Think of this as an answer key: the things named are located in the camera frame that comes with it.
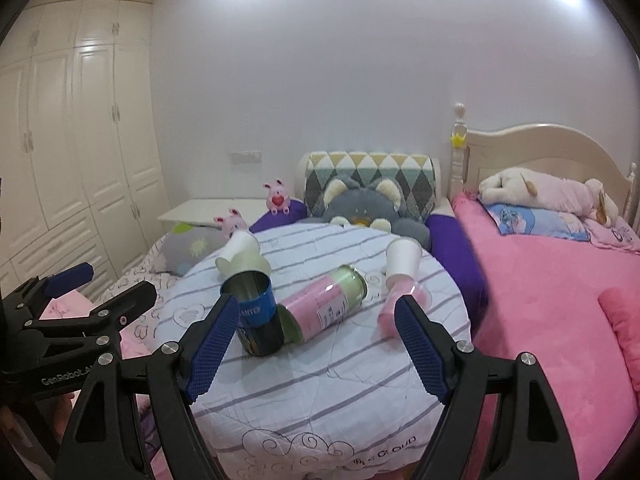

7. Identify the white nightstand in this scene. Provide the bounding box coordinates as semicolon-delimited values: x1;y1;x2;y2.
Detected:
157;197;296;233

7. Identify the white paper cup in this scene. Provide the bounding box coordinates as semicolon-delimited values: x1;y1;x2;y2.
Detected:
385;238;421;291
215;230;262;277

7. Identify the heart print bedsheet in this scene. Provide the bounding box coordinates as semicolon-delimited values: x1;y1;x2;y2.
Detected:
92;237;176;356

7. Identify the grey flower pillow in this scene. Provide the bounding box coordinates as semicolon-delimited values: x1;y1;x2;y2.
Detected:
160;222;231;277

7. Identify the blue label tin can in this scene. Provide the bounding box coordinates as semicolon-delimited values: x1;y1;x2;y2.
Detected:
220;270;287;357

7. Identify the pink plastic cup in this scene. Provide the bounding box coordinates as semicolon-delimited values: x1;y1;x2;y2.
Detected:
376;280;433;338

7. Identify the pink fleece cushion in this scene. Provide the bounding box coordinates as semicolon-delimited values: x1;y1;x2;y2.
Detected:
597;287;640;386

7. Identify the blue cartoon pillow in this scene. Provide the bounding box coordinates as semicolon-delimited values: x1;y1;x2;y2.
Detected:
482;201;593;243

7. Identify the pink label tin can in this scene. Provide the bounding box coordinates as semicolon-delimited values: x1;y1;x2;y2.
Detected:
276;265;369;345

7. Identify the pink fleece blanket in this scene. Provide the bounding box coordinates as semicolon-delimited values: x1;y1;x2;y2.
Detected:
450;192;640;480

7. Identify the pale green cup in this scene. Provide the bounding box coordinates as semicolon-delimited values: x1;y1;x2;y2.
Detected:
227;252;272;278

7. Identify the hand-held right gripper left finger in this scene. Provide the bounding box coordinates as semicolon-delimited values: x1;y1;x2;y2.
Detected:
59;294;241;480

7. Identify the grey cat plush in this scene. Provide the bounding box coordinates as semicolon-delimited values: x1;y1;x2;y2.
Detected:
295;176;433;251

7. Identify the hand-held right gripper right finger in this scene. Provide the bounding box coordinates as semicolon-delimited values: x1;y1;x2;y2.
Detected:
394;294;583;480

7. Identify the cream wooden headboard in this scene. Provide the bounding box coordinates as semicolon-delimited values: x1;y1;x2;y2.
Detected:
447;102;633;221

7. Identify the cream wardrobe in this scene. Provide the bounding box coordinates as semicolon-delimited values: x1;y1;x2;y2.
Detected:
0;0;171;301

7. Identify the white dog plush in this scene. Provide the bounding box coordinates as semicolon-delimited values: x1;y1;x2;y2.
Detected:
477;167;543;208

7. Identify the triangle pattern cushion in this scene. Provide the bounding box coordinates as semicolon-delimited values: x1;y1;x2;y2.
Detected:
302;151;437;221

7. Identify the pink pig plush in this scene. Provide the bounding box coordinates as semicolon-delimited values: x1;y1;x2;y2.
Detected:
214;208;250;241
264;178;293;216

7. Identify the pink plush toy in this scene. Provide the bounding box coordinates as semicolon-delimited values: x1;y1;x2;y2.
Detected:
520;176;621;226

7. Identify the pink printed pillow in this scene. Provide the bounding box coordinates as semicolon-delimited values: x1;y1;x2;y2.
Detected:
582;215;640;253

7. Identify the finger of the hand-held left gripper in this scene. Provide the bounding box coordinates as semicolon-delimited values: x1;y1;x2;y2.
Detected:
25;281;157;357
9;262;95;329

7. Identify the striped white quilt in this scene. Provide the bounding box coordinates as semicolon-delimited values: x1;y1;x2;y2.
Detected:
95;222;473;480

